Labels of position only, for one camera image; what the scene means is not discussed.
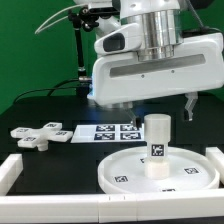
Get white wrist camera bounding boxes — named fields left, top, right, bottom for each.
left=94, top=23, right=142, bottom=57

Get white round table top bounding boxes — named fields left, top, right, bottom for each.
left=98, top=146, right=220, bottom=194

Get white marker tag sheet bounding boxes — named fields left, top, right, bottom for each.
left=71, top=124, right=144, bottom=143

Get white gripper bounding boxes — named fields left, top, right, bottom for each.
left=91, top=33, right=224, bottom=129

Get white right fence bar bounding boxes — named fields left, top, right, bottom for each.
left=206, top=147, right=224, bottom=185

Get white cables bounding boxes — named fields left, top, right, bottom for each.
left=34, top=3, right=87, bottom=35

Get white cross table base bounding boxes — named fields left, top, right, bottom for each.
left=10, top=122, right=73, bottom=151

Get white left fence bar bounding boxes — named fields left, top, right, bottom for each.
left=0, top=154, right=23, bottom=196

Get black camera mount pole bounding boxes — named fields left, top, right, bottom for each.
left=68, top=7, right=98, bottom=97

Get black cables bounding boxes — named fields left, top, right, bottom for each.
left=13, top=78, right=88, bottom=104

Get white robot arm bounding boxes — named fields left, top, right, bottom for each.
left=73, top=0, right=224, bottom=113

